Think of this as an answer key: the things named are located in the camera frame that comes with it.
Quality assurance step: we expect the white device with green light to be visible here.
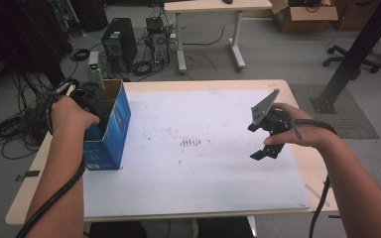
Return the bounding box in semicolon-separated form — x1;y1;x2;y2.
87;50;102;72

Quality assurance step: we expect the person's left leg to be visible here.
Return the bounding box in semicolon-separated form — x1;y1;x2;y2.
88;220;148;238

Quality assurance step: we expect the person's right leg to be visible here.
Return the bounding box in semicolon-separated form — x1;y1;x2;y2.
196;216;254;238

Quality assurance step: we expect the white desk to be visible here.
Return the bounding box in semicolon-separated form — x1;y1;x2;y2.
163;0;274;74

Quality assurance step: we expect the grey floor mat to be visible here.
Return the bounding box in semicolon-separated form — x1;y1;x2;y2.
287;82;381;140

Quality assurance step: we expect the open cardboard box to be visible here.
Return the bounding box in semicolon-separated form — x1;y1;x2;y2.
269;0;339;34

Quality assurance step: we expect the open computer case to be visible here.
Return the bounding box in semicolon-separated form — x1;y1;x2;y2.
144;16;173;70

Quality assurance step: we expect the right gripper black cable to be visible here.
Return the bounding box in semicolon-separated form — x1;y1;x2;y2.
287;117;340;238

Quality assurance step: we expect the person's right hand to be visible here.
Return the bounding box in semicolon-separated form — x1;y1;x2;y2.
262;102;338;150

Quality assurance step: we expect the coiled black cable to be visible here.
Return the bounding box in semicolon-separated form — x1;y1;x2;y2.
68;48;91;62
131;59;154;76

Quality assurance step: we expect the beige tape strip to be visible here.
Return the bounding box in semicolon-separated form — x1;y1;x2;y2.
304;182;331;207

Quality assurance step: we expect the person's left hand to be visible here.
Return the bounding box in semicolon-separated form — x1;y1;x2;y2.
50;95;101;137

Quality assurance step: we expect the blue cardboard box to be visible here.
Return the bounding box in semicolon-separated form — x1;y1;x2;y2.
82;78;132;172

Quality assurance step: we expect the white table mat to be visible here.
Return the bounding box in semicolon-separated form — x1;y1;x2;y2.
82;88;312;221

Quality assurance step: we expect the white table leg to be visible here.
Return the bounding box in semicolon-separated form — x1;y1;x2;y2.
246;215;258;238

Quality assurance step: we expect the thin black floor cable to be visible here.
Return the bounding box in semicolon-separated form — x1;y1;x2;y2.
182;24;226;48

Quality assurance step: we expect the black office chair base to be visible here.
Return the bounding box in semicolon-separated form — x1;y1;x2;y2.
321;44;381;80

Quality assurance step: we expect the bundle of black floor cables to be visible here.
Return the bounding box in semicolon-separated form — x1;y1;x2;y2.
0;72;61;162

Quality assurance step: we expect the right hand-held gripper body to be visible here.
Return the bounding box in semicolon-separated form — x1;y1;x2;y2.
247;88;293;137

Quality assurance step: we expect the black tape strip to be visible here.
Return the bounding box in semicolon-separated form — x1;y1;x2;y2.
15;170;42;182

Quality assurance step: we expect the black metal post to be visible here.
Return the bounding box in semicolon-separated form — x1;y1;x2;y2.
309;0;381;115

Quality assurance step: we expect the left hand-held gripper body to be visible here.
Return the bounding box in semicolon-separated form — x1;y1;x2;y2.
68;67;113;128

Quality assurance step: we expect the person's leg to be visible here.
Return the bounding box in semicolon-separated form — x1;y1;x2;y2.
88;220;148;238
196;216;254;238

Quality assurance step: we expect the black computer tower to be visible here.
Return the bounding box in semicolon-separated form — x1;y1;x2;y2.
100;17;139;73

